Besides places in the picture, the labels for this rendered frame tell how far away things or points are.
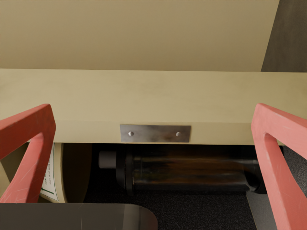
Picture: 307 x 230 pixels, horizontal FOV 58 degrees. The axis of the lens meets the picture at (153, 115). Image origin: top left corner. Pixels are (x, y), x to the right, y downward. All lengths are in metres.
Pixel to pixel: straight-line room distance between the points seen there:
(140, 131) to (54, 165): 0.14
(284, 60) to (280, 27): 0.08
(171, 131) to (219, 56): 0.47
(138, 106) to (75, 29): 0.44
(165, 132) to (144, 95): 0.06
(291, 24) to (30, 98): 0.48
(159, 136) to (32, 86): 0.16
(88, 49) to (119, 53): 0.08
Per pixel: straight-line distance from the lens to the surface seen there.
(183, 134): 0.28
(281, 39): 0.65
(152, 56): 0.71
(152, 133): 0.28
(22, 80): 0.37
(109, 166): 0.44
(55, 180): 0.38
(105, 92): 0.32
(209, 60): 0.72
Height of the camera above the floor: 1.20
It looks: level
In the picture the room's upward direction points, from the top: 89 degrees counter-clockwise
